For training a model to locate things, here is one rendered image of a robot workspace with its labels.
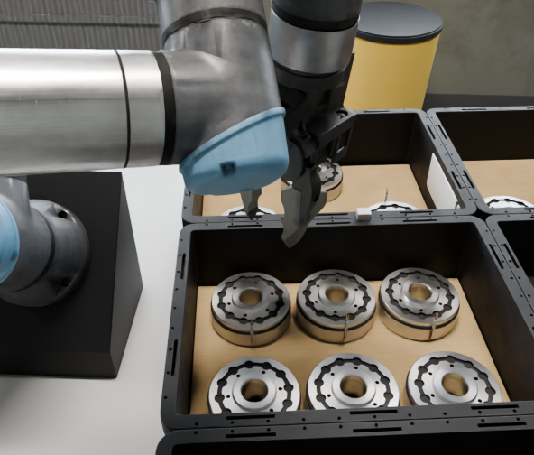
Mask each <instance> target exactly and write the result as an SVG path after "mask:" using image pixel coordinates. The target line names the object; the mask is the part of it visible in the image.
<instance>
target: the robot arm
mask: <svg viewBox="0 0 534 455"><path fill-rule="evenodd" d="M148 1H149V2H155V1H156V7H157V13H158V19H159V25H160V31H161V43H162V48H163V51H129V50H59V49H0V298H2V299H3V300H5V301H7V302H10V303H12V304H16V305H20V306H26V307H41V306H46V305H50V304H53V303H55V302H59V301H61V300H62V299H64V298H66V297H67V296H68V295H70V294H71V293H72V292H73V291H74V290H75V289H76V288H77V287H78V286H79V284H80V283H81V281H82V280H83V278H84V276H85V274H86V272H87V269H88V265H89V261H90V242H89V237H88V234H87V231H86V229H85V227H84V225H83V224H82V222H81V221H80V219H79V218H78V217H77V216H76V215H75V214H74V213H73V212H71V211H70V210H69V209H66V208H64V207H62V206H61V205H59V204H57V203H54V202H51V201H48V200H30V199H29V191H28V183H27V175H31V174H44V173H58V172H84V171H98V170H112V169H125V168H139V167H153V166H160V165H165V166H167V165H178V166H179V173H180V174H182V177H183V181H184V184H185V186H186V188H187V189H188V190H189V191H191V192H192V193H195V194H197V195H203V196H205V195H213V196H223V195H231V194H237V193H240V195H241V199H242V202H243V205H244V211H245V213H246V216H247V217H248V218H249V219H250V220H253V219H254V218H255V215H256V213H257V210H258V208H259V207H258V199H259V197H260V196H261V195H262V187H265V186H267V185H270V184H272V183H274V182H276V181H277V180H278V179H279V178H281V180H282V181H283V182H284V183H285V182H287V181H293V183H292V184H291V185H290V186H288V187H287V188H285V189H284V190H282V191H281V203H282V205H283V207H284V218H283V220H282V225H283V233H282V235H281V239H282V241H283V242H284V243H285V245H286V246H287V247H288V248H291V247H292V246H294V245H295V244H297V243H298V242H299V241H300V240H301V238H302V237H303V235H304V233H305V231H306V229H307V227H308V223H309V222H310V221H311V220H312V219H313V218H314V217H315V216H316V215H317V214H318V213H319V211H320V210H322V209H323V208H324V207H325V205H326V203H327V192H326V191H325V190H321V179H320V177H319V175H318V172H317V167H318V166H319V165H320V164H321V163H323V162H325V161H326V160H327V158H329V157H330V156H332V159H331V163H335V162H337V161H338V160H340V159H341V158H342V157H344V156H345V155H346V152H347V148H348V145H349V141H350V137H351V133H352V130H353V126H354V121H355V117H356V113H354V112H353V111H351V110H349V109H347V108H346V107H344V101H345V93H346V90H347V85H348V81H349V78H350V74H351V69H352V66H353V62H354V55H355V51H353V48H354V40H355V36H356V32H357V28H358V24H359V20H360V13H361V9H362V5H363V0H271V15H270V22H269V31H268V30H267V23H266V18H265V12H264V8H263V2H262V0H148ZM344 114H345V115H346V116H345V115H344ZM347 129H348V131H347V135H346V139H345V145H344V147H342V148H341V149H339V150H338V146H339V143H340V139H341V135H342V133H343V132H344V131H345V130H347Z"/></svg>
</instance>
